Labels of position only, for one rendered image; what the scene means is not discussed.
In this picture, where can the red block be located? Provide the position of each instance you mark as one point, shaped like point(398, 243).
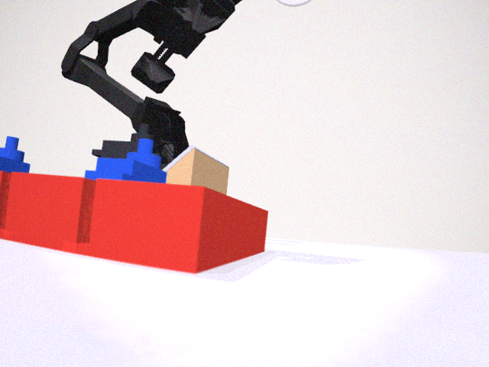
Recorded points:
point(125, 211)

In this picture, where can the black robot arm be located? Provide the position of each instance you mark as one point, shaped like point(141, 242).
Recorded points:
point(149, 15)

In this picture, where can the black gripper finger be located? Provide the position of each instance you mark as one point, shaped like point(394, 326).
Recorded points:
point(153, 73)
point(205, 22)

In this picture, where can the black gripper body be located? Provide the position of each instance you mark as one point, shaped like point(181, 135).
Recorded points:
point(179, 38)

